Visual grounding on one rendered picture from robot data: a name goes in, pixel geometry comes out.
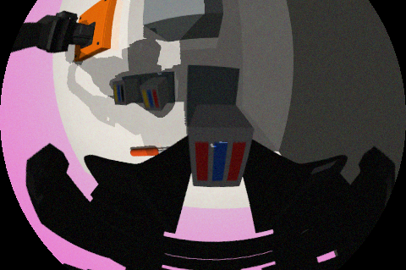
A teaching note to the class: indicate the orange-handled screwdriver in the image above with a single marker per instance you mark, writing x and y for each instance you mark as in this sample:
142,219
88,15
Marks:
145,151

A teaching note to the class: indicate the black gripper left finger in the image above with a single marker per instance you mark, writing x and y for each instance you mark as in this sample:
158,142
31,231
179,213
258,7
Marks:
161,182

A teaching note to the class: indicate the grey flat panel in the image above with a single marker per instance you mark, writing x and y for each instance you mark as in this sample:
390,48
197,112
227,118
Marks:
347,95

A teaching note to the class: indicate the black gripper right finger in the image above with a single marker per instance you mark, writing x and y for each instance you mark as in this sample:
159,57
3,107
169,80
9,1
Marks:
274,183

